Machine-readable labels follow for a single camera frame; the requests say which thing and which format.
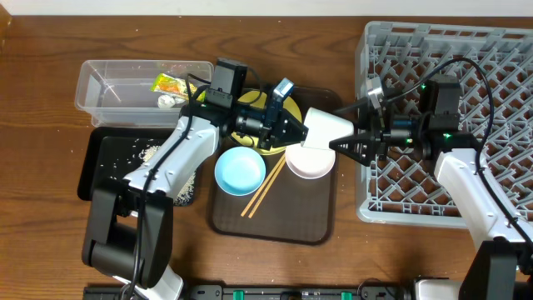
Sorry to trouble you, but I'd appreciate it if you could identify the black waste tray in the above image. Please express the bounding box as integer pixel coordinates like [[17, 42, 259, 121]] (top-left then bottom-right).
[[77, 127, 172, 201]]

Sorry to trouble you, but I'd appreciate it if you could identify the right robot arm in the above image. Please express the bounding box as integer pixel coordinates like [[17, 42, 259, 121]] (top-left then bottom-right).
[[330, 75, 532, 299]]

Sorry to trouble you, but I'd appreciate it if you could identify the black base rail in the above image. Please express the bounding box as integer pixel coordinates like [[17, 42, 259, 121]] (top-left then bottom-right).
[[82, 277, 486, 300]]

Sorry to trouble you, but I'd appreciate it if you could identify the grey dishwasher rack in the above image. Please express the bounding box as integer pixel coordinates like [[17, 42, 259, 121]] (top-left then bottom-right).
[[355, 21, 532, 228]]

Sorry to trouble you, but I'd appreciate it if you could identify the pile of rice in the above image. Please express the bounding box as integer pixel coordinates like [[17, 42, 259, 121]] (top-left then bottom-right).
[[97, 139, 197, 207]]

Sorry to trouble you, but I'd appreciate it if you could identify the clear plastic waste bin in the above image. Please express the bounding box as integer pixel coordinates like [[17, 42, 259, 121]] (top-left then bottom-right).
[[75, 60, 214, 128]]

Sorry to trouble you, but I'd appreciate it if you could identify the light blue bowl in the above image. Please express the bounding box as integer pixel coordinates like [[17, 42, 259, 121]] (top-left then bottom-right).
[[214, 147, 267, 197]]

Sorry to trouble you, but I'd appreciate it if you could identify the wooden chopstick left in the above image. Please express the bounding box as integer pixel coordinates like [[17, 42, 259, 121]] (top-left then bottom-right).
[[241, 152, 286, 218]]

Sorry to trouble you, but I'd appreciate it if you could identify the wooden chopstick right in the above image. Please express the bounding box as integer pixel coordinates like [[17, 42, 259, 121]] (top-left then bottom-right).
[[247, 157, 288, 219]]

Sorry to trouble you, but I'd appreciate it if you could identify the white green cup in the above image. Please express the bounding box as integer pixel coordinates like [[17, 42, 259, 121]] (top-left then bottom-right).
[[301, 107, 355, 150]]

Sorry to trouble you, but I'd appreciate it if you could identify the white crumpled paper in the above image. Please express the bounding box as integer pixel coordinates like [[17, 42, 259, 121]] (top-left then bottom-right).
[[157, 94, 186, 109]]

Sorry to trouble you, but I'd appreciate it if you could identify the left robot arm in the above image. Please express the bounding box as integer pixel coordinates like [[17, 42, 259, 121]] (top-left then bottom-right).
[[82, 58, 307, 299]]

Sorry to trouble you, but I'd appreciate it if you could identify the green orange snack wrapper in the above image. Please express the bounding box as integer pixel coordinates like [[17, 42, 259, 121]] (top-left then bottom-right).
[[151, 73, 197, 101]]

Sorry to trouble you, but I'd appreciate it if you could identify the wooden chopstick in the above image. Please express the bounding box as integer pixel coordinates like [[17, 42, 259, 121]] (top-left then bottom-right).
[[247, 157, 288, 219], [241, 152, 286, 218]]

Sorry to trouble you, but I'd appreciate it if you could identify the brown serving tray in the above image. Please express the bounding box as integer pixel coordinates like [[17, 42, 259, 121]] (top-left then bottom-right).
[[207, 81, 343, 246]]

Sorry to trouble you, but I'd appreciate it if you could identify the yellow plate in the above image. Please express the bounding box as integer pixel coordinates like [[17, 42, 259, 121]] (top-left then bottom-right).
[[231, 90, 302, 156]]

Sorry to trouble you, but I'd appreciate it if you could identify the pink white bowl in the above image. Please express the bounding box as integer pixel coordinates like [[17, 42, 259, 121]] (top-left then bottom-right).
[[285, 144, 336, 179]]

